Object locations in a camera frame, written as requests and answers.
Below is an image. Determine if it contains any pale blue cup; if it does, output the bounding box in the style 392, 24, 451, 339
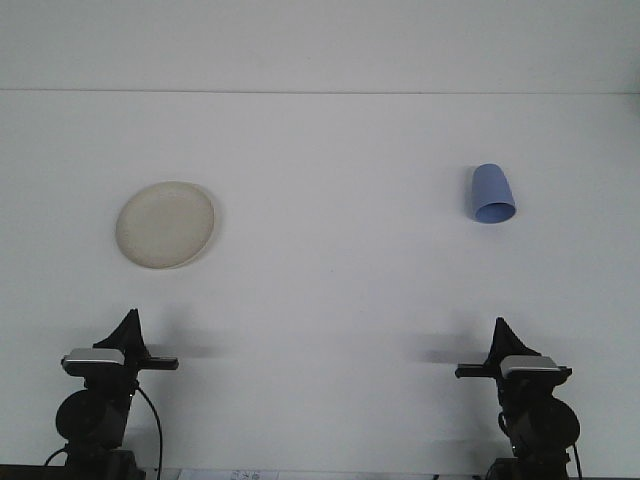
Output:
467, 163, 518, 226

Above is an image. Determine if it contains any pale round plate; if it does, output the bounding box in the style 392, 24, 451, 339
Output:
114, 180, 220, 272

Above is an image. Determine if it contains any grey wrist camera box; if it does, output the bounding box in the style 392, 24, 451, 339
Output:
499, 354, 573, 380
61, 347, 127, 379

